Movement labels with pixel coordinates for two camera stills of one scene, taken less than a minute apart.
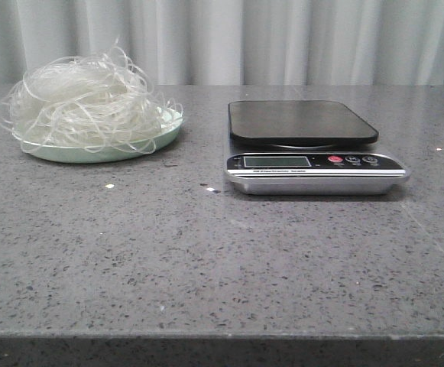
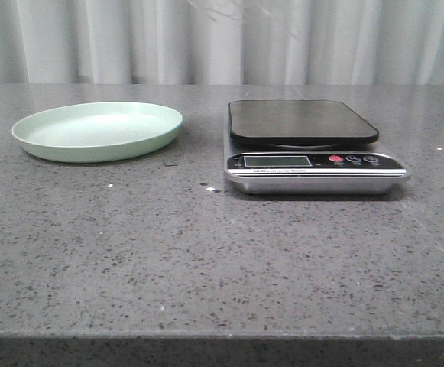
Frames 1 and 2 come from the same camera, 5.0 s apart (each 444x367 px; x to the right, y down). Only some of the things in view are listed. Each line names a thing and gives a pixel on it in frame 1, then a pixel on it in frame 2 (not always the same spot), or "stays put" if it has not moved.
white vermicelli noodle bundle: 94,103 to 280,12
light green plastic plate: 100,135 stays put
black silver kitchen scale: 284,147 stays put
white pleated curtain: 233,42 stays put
